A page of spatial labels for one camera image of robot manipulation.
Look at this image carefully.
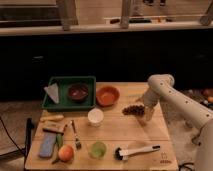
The dark grape bunch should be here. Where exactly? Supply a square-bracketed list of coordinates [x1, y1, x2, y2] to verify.
[122, 105, 145, 116]

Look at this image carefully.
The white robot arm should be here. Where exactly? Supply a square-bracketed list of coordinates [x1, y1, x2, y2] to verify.
[141, 74, 213, 171]

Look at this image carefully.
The white paper cup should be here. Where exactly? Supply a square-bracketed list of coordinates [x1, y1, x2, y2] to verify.
[87, 108, 104, 126]

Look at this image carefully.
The green plastic cup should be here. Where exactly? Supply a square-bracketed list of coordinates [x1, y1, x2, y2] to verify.
[89, 141, 107, 159]

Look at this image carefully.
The orange bowl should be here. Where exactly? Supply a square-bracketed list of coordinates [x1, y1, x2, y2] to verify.
[96, 86, 120, 107]

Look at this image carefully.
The dark brown bowl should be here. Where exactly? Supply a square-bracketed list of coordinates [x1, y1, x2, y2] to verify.
[68, 83, 89, 102]

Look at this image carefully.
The metal fork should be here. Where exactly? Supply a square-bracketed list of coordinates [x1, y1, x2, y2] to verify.
[71, 120, 82, 150]

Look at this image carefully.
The green plastic tray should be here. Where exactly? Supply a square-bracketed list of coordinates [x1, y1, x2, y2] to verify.
[42, 76, 96, 112]

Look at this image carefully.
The orange peach fruit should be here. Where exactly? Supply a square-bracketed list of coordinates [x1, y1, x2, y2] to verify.
[58, 145, 74, 162]

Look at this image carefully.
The green bean pod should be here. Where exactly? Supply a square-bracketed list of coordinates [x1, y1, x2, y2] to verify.
[51, 133, 63, 164]

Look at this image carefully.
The pale banana piece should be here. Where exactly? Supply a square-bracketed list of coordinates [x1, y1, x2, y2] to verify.
[40, 115, 64, 122]

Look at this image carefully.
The white folded cloth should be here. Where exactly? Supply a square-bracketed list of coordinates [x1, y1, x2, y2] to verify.
[44, 83, 59, 104]

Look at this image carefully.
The blue sponge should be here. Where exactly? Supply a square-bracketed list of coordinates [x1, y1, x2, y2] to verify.
[39, 133, 56, 158]

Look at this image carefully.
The wooden handled brush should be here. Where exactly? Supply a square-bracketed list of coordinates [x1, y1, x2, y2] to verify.
[43, 123, 66, 134]

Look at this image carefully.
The black cable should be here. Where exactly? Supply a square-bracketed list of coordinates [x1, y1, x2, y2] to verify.
[0, 117, 27, 160]

